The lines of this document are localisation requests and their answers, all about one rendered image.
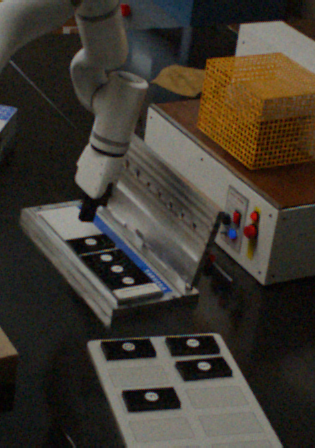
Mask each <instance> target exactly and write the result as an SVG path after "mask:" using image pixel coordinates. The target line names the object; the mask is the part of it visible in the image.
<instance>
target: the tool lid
mask: <svg viewBox="0 0 315 448"><path fill-rule="evenodd" d="M128 160H129V167H128V169H127V167H126V163H127V161H128ZM138 170H140V176H139V177H137V172H138ZM148 179H150V186H149V187H147V181H148ZM160 189H161V191H162V194H161V197H160V198H159V196H158V192H159V190H160ZM171 200H173V207H170V201H171ZM107 206H109V207H111V208H112V209H113V211H112V216H113V217H114V218H115V219H116V220H117V221H118V222H119V223H120V224H121V225H122V226H123V227H124V228H127V227H126V224H128V225H129V226H130V227H131V228H132V229H133V230H134V231H135V232H138V233H142V234H143V235H144V236H143V239H142V240H143V241H145V242H146V243H147V244H148V245H149V246H150V247H151V248H152V249H153V250H154V252H153V256H154V257H155V258H156V259H157V260H158V261H159V262H160V263H161V264H162V265H163V266H164V267H165V268H166V269H167V270H170V269H169V268H168V267H169V266H171V267H172V268H173V269H174V271H175V272H176V273H177V274H184V275H185V276H187V279H186V282H187V283H188V284H189V285H190V286H198V283H199V280H200V278H201V276H202V274H203V271H204V268H205V266H206V263H207V261H208V258H209V253H210V250H211V248H212V245H213V242H214V241H215V238H216V236H217V233H218V230H219V228H220V225H221V223H222V220H223V217H224V215H225V212H226V211H225V210H223V209H222V208H221V207H219V206H218V205H216V204H215V203H214V202H213V201H212V200H211V199H209V197H208V196H207V195H206V194H205V193H203V192H202V191H201V190H200V189H199V188H198V187H196V186H195V185H194V184H193V183H192V182H191V181H189V180H188V179H187V178H186V177H185V176H184V175H182V174H181V173H179V172H178V171H177V170H175V169H174V167H173V166H172V165H171V164H169V163H168V162H167V161H166V160H165V159H164V158H162V157H161V156H160V155H159V154H158V153H157V152H155V151H154V150H153V149H152V148H151V147H150V146H148V145H147V144H146V143H145V142H144V141H143V140H141V139H140V138H139V136H137V135H135V134H133V136H132V139H131V143H130V146H129V149H128V152H127V153H125V154H124V156H123V162H122V168H121V172H120V176H119V180H118V184H117V188H116V191H115V194H114V196H113V198H112V199H111V200H108V202H107ZM182 209H183V210H184V217H183V218H181V211H182ZM195 220H196V222H197V227H196V229H195V230H194V229H193V222H194V221H195Z"/></svg>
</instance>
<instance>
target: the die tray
mask: <svg viewBox="0 0 315 448"><path fill-rule="evenodd" d="M199 335H213V336H214V338H215V340H216V342H217V344H218V346H219V348H220V353H219V355H180V356H171V354H170V352H169V350H168V348H167V346H166V343H165V338H166V337H176V336H166V337H149V338H150V340H151V342H152V344H153V346H154V348H155V350H156V352H157V353H156V357H148V358H135V359H121V360H107V361H106V359H105V357H104V356H103V353H102V351H101V341H111V340H101V341H90V342H89V343H88V351H89V354H90V357H91V358H92V361H93V363H94V366H95V368H96V371H97V373H98V378H99V381H100V383H101V386H102V389H103V391H104V394H105V396H106V399H107V401H108V404H109V406H110V409H111V411H112V413H113V415H114V418H115V420H116V423H117V426H118V428H119V431H120V433H121V436H122V438H123V441H124V443H125V446H126V448H283V446H282V445H281V443H280V441H279V439H278V437H277V436H276V434H275V432H274V430H273V429H272V427H271V425H270V423H269V421H268V420H267V418H266V416H265V414H264V413H263V411H262V409H261V407H260V405H259V404H258V402H257V400H256V398H255V396H254V395H253V393H252V391H251V389H250V388H249V386H248V384H247V382H246V380H245V379H244V377H243V375H242V373H241V372H240V370H239V368H238V366H237V364H236V363H235V361H234V359H233V358H232V357H231V355H230V353H229V351H228V349H227V348H226V346H225V344H224V342H223V340H222V339H221V337H220V336H219V335H217V334H199ZM199 335H182V336H199ZM214 356H215V357H222V356H223V358H225V360H226V361H227V363H228V364H229V366H230V367H231V369H232V370H233V373H232V376H226V377H218V378H210V379H202V380H193V381H185V382H184V381H183V380H182V378H181V377H180V375H179V373H178V372H177V370H176V367H175V364H176V361H178V360H187V359H196V358H205V357H214ZM162 387H174V388H175V390H176V392H177V396H178V398H179V400H180V402H181V406H180V409H157V410H143V411H131V412H128V410H127V408H126V406H125V404H124V401H123V399H122V396H121V394H122V390H134V389H147V388H162Z"/></svg>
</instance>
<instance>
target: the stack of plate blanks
mask: <svg viewBox="0 0 315 448"><path fill-rule="evenodd" d="M0 110H3V111H8V112H13V113H14V115H13V116H12V117H11V119H10V120H9V121H8V122H7V123H6V124H5V126H4V127H3V128H2V130H1V131H0V164H1V163H2V161H3V160H4V158H5V157H6V156H7V154H8V153H9V151H10V150H11V148H12V147H13V146H14V144H15V142H16V125H17V120H16V108H12V107H7V106H1V105H0Z"/></svg>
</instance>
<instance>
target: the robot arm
mask: <svg viewBox="0 0 315 448"><path fill-rule="evenodd" d="M74 15H75V17H76V21H77V24H78V28H79V32H80V35H81V39H82V43H83V47H84V48H83V49H82V50H81V51H80V52H78V53H77V55H76V56H75V57H74V59H73V61H72V63H71V69H70V71H71V78H72V83H73V87H74V90H75V93H76V96H77V98H78V100H79V101H80V103H81V104H82V105H83V106H84V107H85V108H86V109H88V110H89V111H91V112H92V113H94V114H95V116H96V121H95V124H94V128H93V131H92V134H91V137H90V143H89V145H88V146H87V148H86V150H85V152H84V155H83V157H82V160H81V162H80V165H79V168H78V171H77V173H76V176H75V180H76V182H77V184H78V185H79V186H80V187H81V188H82V190H83V196H82V202H84V203H82V205H81V208H80V211H79V214H78V217H77V218H78V219H79V220H80V221H81V222H86V223H93V222H94V219H95V215H96V212H97V209H98V207H100V206H101V207H107V202H108V200H111V199H112V198H113V196H114V194H115V191H116V188H117V184H118V180H119V176H120V172H121V168H122V162H123V156H124V154H125V153H127V152H128V149H129V146H130V143H131V139H132V136H133V134H134V131H135V128H136V125H137V121H138V118H139V112H140V109H141V106H142V103H143V100H144V96H145V94H146V91H147V88H148V85H147V83H146V82H145V81H144V80H143V79H141V78H139V77H138V76H136V75H134V74H131V73H127V72H122V71H113V72H111V73H110V74H109V76H108V79H107V77H106V75H105V72H104V70H114V69H117V68H119V67H120V66H122V65H123V64H124V62H125V61H126V59H127V55H128V41H127V37H126V32H125V27H124V21H123V16H122V11H121V6H120V1H119V0H4V1H3V2H0V72H1V71H2V69H3V68H4V66H5V65H6V64H7V63H8V61H9V60H10V59H11V57H12V56H13V55H14V54H15V53H16V52H17V51H18V50H19V49H20V48H22V47H23V46H24V45H26V44H27V43H29V42H30V41H32V40H34V39H36V38H38V37H40V36H42V35H44V34H45V33H47V32H49V31H51V30H53V29H55V28H57V27H59V26H61V25H62V24H64V23H65V22H66V21H67V20H69V19H71V18H72V17H73V16H74Z"/></svg>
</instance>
